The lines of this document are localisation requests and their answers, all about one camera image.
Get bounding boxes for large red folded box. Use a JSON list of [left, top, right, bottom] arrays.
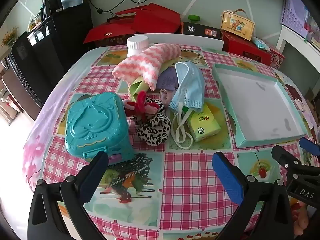
[[107, 3, 182, 33]]

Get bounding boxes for green tissue packet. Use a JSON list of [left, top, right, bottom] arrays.
[[186, 102, 222, 143]]

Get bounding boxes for purple perforated basket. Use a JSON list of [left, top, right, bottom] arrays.
[[280, 0, 309, 38]]

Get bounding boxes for leopard print scrunchie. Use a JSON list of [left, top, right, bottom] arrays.
[[127, 99, 172, 147]]

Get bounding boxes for white shelf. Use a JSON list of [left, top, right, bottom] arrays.
[[275, 25, 320, 63]]

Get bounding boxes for blue wipes packet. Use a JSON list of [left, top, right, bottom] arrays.
[[252, 37, 270, 50]]

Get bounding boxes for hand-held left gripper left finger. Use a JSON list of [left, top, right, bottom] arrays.
[[27, 151, 109, 240]]

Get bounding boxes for white plastic bottle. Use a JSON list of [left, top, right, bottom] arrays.
[[126, 35, 149, 58]]

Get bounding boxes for blue face mask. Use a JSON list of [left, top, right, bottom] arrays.
[[168, 62, 205, 150]]

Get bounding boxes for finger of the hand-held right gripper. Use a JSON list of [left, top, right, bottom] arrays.
[[272, 144, 320, 180], [299, 137, 320, 156]]

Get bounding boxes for white plastic board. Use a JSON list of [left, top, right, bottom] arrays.
[[134, 33, 223, 51]]

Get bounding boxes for yellow gift box with handle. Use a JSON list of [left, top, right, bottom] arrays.
[[221, 9, 256, 42]]

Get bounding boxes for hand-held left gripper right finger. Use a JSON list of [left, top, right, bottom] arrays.
[[212, 151, 295, 240]]

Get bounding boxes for black cabinet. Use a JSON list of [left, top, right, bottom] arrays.
[[7, 4, 94, 122]]

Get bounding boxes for flat red gift box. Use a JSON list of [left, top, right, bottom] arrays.
[[83, 21, 137, 44]]

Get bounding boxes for dark floral box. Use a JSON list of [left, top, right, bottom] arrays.
[[95, 34, 135, 48]]

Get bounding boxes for brown cardboard box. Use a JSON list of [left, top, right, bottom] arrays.
[[305, 87, 320, 120]]

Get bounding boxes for pink white zigzag towel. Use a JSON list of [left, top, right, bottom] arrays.
[[112, 43, 181, 90]]

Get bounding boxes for person's right hand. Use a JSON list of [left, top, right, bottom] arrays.
[[290, 200, 317, 237]]

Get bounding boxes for teal embossed plastic box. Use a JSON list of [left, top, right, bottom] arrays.
[[64, 92, 134, 167]]

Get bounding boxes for yellow flowers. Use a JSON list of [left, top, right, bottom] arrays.
[[1, 26, 19, 47]]

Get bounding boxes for purple cloth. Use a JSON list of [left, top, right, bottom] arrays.
[[156, 66, 179, 90]]

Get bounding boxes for red carton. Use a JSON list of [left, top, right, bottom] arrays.
[[221, 31, 273, 65]]

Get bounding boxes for pink floral cloth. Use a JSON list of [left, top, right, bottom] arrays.
[[159, 89, 175, 107]]

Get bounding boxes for black box with labels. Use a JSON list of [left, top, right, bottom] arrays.
[[180, 21, 222, 38]]

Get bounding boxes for red patterned box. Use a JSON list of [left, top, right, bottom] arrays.
[[269, 49, 285, 69]]

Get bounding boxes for white tray with teal rim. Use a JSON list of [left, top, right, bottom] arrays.
[[212, 63, 307, 148]]

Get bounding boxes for lime green cloth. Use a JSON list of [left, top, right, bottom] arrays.
[[128, 58, 181, 101]]

